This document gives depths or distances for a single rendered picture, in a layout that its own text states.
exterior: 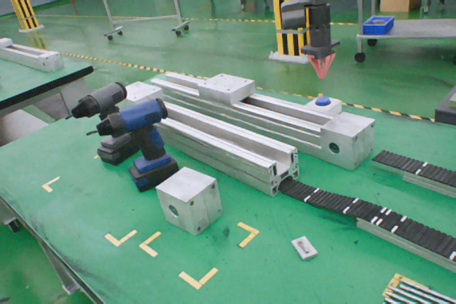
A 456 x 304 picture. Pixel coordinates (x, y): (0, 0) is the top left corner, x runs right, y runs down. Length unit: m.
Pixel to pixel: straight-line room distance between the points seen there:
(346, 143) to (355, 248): 0.27
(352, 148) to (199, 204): 0.38
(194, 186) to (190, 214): 0.06
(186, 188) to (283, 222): 0.22
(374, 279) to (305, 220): 0.19
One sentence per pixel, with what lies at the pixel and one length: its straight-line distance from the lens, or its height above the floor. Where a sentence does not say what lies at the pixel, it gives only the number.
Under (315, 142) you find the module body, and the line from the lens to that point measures 0.98.
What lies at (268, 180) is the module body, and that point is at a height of 0.83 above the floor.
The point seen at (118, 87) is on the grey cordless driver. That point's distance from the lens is 1.14.
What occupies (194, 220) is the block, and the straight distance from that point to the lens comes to 0.80.
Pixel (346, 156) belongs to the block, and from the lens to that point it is 0.94.
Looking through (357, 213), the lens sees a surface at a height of 0.81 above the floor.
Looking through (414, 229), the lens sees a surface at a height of 0.81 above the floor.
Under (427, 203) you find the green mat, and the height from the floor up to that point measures 0.78.
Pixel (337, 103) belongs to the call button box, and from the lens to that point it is 1.15.
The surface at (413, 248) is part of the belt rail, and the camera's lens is 0.76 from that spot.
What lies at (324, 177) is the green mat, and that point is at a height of 0.78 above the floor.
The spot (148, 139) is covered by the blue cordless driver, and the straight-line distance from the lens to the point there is 0.96.
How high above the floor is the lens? 1.33
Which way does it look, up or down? 30 degrees down
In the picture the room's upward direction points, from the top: 11 degrees counter-clockwise
